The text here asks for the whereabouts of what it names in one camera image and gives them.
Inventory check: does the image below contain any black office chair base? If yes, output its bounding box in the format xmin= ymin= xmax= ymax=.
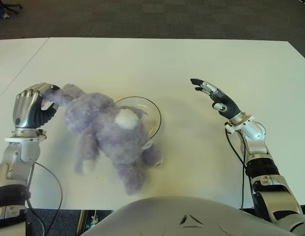
xmin=4 ymin=2 xmax=23 ymax=15

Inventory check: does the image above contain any silver robot torso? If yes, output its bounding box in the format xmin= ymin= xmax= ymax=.
xmin=81 ymin=196 xmax=293 ymax=236

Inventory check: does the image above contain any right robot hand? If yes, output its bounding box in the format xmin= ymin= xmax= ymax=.
xmin=190 ymin=78 xmax=244 ymax=121

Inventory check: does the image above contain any purple plush bunny doll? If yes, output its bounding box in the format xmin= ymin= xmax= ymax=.
xmin=43 ymin=83 xmax=164 ymax=196

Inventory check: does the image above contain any person in blue jeans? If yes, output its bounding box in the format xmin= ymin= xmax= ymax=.
xmin=0 ymin=0 xmax=10 ymax=20

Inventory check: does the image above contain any metal support frame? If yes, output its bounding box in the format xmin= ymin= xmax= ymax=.
xmin=78 ymin=209 xmax=114 ymax=232

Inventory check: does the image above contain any white plate black rim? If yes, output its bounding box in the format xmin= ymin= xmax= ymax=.
xmin=114 ymin=96 xmax=162 ymax=144

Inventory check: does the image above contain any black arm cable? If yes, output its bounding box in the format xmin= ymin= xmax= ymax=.
xmin=26 ymin=162 xmax=63 ymax=236
xmin=225 ymin=127 xmax=254 ymax=211

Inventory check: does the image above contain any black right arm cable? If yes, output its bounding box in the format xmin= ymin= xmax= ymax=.
xmin=225 ymin=127 xmax=254 ymax=211

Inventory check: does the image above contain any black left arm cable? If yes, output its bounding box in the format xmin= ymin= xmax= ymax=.
xmin=26 ymin=162 xmax=63 ymax=236

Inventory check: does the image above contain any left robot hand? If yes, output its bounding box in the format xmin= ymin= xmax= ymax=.
xmin=12 ymin=83 xmax=61 ymax=130

